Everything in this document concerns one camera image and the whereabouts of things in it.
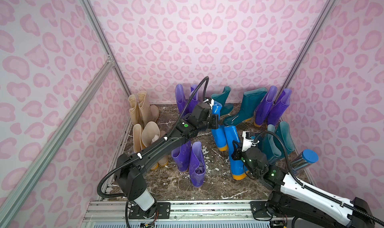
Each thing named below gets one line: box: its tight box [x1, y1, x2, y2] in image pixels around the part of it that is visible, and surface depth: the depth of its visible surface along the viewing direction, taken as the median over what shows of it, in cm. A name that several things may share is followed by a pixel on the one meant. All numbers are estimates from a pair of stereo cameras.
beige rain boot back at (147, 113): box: [137, 90, 160, 128], surface depth 90 cm
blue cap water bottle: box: [290, 149, 319, 173], surface depth 74 cm
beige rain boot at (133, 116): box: [128, 94, 139, 127], surface depth 86 cm
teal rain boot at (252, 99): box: [222, 87, 268, 127], surface depth 95 cm
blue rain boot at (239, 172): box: [224, 125, 249, 181], surface depth 75 cm
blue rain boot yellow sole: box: [211, 100, 228, 152], surface depth 81 cm
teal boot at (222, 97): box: [211, 85, 234, 117], surface depth 94 cm
